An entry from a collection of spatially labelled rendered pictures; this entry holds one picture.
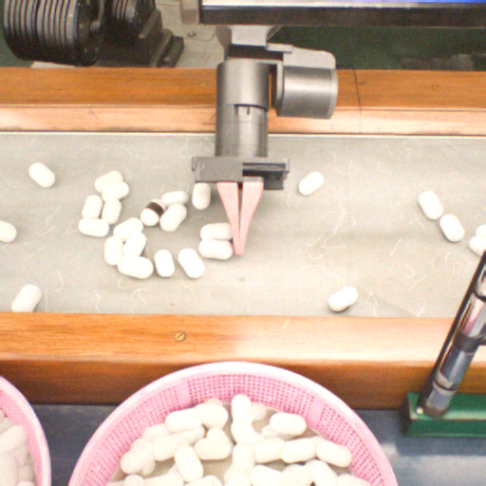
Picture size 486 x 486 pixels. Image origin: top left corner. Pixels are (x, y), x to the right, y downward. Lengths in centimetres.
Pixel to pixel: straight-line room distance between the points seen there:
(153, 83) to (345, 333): 46
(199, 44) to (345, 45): 101
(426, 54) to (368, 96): 158
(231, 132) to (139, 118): 22
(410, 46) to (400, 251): 181
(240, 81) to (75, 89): 30
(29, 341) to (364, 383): 32
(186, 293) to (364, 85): 40
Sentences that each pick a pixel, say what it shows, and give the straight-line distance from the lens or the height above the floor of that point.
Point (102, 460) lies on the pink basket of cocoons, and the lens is 59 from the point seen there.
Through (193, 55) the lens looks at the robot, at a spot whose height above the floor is 47.
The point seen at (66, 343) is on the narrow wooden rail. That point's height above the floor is 76.
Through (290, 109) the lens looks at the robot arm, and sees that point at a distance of 71.
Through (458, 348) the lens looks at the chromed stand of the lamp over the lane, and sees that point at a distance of 56.
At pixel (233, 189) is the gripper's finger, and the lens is 67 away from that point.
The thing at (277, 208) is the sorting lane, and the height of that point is 74.
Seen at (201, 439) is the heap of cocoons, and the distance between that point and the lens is 62.
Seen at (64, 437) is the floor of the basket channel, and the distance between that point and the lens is 69.
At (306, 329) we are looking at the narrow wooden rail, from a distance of 63.
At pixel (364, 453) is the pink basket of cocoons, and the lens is 59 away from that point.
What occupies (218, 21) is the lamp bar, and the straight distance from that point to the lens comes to 48.
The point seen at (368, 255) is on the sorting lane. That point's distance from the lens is 73.
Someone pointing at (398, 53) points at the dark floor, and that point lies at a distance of 245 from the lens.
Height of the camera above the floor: 129
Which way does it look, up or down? 49 degrees down
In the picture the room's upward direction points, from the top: straight up
